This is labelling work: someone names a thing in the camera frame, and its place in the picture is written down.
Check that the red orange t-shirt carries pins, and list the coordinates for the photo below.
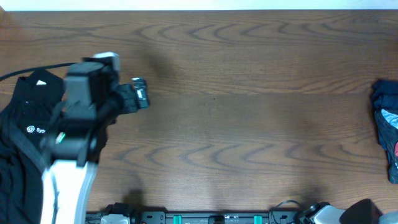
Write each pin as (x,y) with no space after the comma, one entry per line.
(396,149)

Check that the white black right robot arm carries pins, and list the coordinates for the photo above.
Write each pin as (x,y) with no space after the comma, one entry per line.
(362,212)

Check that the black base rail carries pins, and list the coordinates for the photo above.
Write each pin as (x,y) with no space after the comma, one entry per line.
(125,213)

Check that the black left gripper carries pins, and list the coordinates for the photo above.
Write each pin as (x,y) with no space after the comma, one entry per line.
(129,105)

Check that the dark blue jeans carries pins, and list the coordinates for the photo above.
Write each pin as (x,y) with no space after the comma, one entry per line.
(384,105)

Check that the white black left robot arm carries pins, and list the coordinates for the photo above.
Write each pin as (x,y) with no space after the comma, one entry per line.
(77,133)

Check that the black polo shirt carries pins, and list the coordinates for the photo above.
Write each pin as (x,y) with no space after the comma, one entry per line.
(23,123)

